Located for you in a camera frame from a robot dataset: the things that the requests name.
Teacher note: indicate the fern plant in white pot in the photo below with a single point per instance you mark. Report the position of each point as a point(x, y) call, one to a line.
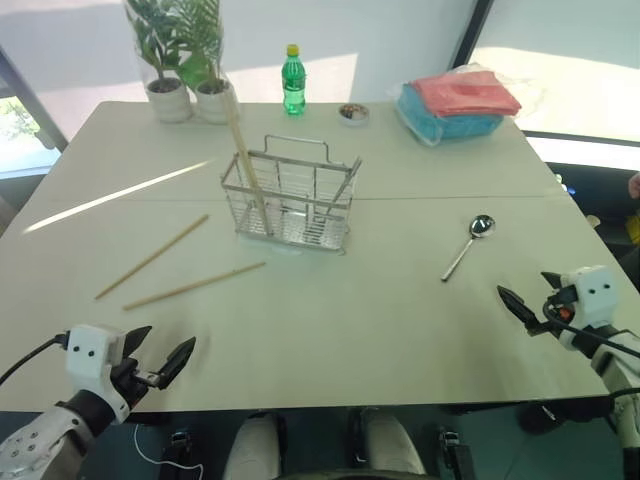
point(212, 100)

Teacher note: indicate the pink folded cloth stack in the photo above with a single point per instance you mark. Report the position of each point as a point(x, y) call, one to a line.
point(465, 92)

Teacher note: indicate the green plastic soda bottle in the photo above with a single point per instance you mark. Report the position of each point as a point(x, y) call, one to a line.
point(294, 85)

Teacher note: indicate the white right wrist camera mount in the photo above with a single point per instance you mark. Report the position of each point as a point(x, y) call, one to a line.
point(595, 297)

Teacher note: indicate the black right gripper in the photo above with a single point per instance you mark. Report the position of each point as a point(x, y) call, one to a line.
point(564, 306)

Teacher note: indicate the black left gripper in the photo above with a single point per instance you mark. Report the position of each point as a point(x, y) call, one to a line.
point(129, 376)

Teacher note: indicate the silver metal spoon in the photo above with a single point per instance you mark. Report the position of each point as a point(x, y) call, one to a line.
point(481, 227)

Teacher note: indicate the broad-leaf plant in white pot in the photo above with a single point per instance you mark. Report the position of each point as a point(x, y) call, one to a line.
point(167, 97)

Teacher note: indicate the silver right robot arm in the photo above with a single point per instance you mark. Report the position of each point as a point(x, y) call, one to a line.
point(622, 375)

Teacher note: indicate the bystander person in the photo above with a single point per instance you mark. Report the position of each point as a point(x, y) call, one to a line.
point(634, 225)

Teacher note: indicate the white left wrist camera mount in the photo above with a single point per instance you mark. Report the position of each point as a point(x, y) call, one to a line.
point(87, 357)

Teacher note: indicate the black window frame post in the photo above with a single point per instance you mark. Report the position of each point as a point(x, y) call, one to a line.
point(470, 30)

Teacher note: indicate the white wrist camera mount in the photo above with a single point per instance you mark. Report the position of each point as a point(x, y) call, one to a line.
point(595, 297)
point(87, 357)

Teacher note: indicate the small snack bowl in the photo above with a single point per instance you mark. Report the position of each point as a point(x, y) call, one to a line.
point(354, 114)

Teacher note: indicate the blue folded cloth stack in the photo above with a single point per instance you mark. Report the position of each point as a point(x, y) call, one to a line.
point(450, 127)

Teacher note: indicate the wooden chopstick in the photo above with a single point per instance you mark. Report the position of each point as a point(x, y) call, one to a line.
point(152, 257)
point(245, 160)
point(195, 286)

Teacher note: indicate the white rounded leg cover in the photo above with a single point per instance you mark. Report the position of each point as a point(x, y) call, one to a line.
point(392, 450)
point(252, 450)

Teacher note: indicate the silver metal cutlery piece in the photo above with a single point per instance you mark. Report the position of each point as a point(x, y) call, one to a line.
point(345, 186)

